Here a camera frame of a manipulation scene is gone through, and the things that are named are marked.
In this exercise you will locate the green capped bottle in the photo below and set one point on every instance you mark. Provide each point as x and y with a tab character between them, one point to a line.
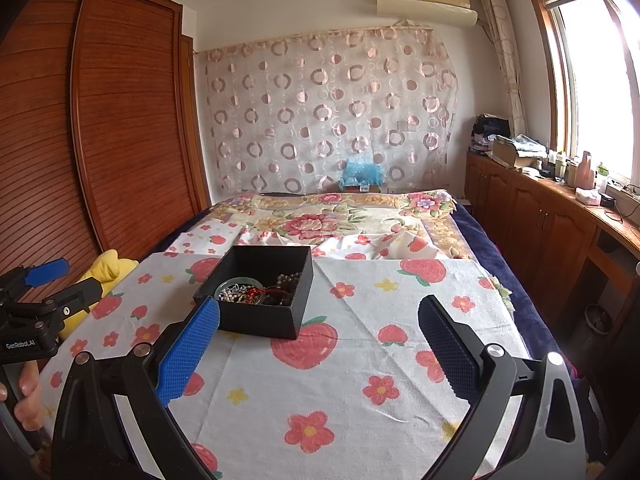
603	175

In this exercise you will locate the dark blue bed sheet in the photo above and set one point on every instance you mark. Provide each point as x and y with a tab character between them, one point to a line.
505	270

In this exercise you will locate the person's left hand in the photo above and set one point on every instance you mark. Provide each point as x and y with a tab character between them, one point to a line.
30	410

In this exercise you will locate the strawberry print cloth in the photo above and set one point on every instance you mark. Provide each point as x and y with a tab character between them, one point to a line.
350	385

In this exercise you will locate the open cardboard box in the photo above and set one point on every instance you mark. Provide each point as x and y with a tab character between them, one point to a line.
515	152

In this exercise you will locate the wooden framed window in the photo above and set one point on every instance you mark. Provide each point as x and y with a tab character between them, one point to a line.
590	85

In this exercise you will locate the small cardboard box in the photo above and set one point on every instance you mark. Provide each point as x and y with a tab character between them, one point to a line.
362	188

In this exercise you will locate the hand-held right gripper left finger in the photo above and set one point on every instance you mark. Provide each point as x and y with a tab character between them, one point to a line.
187	355

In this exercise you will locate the pile of clothes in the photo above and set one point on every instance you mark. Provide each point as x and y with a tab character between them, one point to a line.
490	132

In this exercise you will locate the small black device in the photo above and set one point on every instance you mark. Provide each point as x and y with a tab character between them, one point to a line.
608	201

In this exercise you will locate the floral blanket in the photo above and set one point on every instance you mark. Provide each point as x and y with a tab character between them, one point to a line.
310	222

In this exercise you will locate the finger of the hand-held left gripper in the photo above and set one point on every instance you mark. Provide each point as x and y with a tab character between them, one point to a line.
75	296
47	271

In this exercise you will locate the round basket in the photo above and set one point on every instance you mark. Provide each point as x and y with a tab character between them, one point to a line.
598	317

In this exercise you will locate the yellow plush toy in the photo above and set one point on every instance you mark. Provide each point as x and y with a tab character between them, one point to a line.
107	270

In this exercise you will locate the blue bubble wrap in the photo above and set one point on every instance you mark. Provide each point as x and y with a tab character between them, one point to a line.
361	172

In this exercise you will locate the wooden wardrobe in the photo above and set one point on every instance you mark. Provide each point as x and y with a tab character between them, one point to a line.
100	135

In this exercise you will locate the beige window curtain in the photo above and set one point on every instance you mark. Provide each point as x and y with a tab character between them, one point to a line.
505	50

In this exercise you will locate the pink bottle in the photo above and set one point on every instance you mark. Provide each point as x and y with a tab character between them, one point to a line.
586	170

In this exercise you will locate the black jewelry box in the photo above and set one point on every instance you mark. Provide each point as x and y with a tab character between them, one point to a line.
260	320

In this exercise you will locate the wooden cabinet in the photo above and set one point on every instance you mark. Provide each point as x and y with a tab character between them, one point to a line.
540	220

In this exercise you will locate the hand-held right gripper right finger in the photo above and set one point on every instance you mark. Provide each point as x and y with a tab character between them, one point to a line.
450	355

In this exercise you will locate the white tissue pack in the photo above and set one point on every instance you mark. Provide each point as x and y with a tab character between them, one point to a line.
587	196

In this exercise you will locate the circle patterned sheer curtain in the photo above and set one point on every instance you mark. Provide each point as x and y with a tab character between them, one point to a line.
325	110

